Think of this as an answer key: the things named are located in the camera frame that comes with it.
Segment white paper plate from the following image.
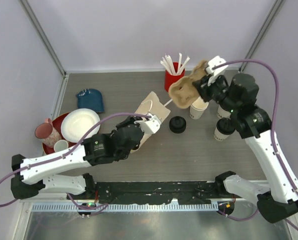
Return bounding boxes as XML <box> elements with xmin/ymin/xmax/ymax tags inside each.
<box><xmin>61</xmin><ymin>108</ymin><xmax>100</xmax><ymax>143</ymax></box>

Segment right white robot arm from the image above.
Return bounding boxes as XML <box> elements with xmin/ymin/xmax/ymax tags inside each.
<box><xmin>193</xmin><ymin>73</ymin><xmax>298</xmax><ymax>223</ymax></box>

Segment red straw holder cup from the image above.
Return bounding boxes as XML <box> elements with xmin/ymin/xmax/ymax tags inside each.
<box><xmin>164</xmin><ymin>69</ymin><xmax>185</xmax><ymax>92</ymax></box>

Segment brown paper bag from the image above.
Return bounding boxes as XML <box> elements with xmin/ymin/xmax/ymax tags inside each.
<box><xmin>131</xmin><ymin>91</ymin><xmax>171</xmax><ymax>154</ymax></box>

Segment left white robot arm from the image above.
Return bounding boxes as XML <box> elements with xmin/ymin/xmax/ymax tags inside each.
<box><xmin>10</xmin><ymin>114</ymin><xmax>146</xmax><ymax>200</ymax></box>

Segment purple cable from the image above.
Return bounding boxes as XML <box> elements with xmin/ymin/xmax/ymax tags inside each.
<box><xmin>0</xmin><ymin>112</ymin><xmax>153</xmax><ymax>216</ymax></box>
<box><xmin>213</xmin><ymin>59</ymin><xmax>298</xmax><ymax>238</ymax></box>

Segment stack of black cup lids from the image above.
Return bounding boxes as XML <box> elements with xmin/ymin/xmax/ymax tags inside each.
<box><xmin>169</xmin><ymin>116</ymin><xmax>187</xmax><ymax>134</ymax></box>

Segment white ceramic mug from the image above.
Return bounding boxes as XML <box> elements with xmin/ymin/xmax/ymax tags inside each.
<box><xmin>53</xmin><ymin>139</ymin><xmax>69</xmax><ymax>152</ymax></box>

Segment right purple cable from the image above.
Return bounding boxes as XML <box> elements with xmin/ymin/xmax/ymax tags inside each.
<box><xmin>213</xmin><ymin>59</ymin><xmax>298</xmax><ymax>238</ymax></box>

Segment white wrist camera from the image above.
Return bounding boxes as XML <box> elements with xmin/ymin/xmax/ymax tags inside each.
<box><xmin>205</xmin><ymin>55</ymin><xmax>228</xmax><ymax>86</ymax></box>
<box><xmin>134</xmin><ymin>112</ymin><xmax>162</xmax><ymax>135</ymax></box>

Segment stack of white paper cups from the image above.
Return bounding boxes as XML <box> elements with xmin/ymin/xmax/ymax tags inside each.
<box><xmin>189</xmin><ymin>97</ymin><xmax>209</xmax><ymax>120</ymax></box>

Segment brown cardboard cup carrier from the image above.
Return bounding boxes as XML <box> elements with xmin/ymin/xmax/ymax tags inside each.
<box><xmin>168</xmin><ymin>60</ymin><xmax>207</xmax><ymax>109</ymax></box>

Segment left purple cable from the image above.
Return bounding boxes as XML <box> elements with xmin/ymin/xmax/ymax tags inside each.
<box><xmin>0</xmin><ymin>112</ymin><xmax>153</xmax><ymax>216</ymax></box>

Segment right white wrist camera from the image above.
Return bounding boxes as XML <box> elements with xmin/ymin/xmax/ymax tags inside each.
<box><xmin>205</xmin><ymin>55</ymin><xmax>228</xmax><ymax>86</ymax></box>

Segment pink plastic cup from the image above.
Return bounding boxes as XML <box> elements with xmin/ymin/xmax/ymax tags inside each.
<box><xmin>34</xmin><ymin>118</ymin><xmax>62</xmax><ymax>148</ymax></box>

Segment white wrapped straws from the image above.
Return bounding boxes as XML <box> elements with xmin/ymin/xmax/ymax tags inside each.
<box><xmin>160</xmin><ymin>53</ymin><xmax>190</xmax><ymax>76</ymax></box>

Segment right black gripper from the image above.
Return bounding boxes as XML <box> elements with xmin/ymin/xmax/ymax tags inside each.
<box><xmin>193</xmin><ymin>71</ymin><xmax>240</xmax><ymax>114</ymax></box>

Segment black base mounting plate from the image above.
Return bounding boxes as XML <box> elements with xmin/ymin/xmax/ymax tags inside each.
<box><xmin>66</xmin><ymin>180</ymin><xmax>246</xmax><ymax>206</ymax></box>

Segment blue cloth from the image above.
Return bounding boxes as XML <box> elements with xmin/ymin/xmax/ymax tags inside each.
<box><xmin>75</xmin><ymin>88</ymin><xmax>105</xmax><ymax>113</ymax></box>

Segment white paper cup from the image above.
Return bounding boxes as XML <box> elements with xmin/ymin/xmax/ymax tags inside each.
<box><xmin>214</xmin><ymin>118</ymin><xmax>236</xmax><ymax>141</ymax></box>
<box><xmin>217</xmin><ymin>105</ymin><xmax>231</xmax><ymax>119</ymax></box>

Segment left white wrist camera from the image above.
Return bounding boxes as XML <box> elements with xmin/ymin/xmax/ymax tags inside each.
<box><xmin>134</xmin><ymin>112</ymin><xmax>162</xmax><ymax>135</ymax></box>

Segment red round plate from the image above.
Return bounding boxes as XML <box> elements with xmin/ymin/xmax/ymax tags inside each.
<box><xmin>42</xmin><ymin>112</ymin><xmax>69</xmax><ymax>155</ymax></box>

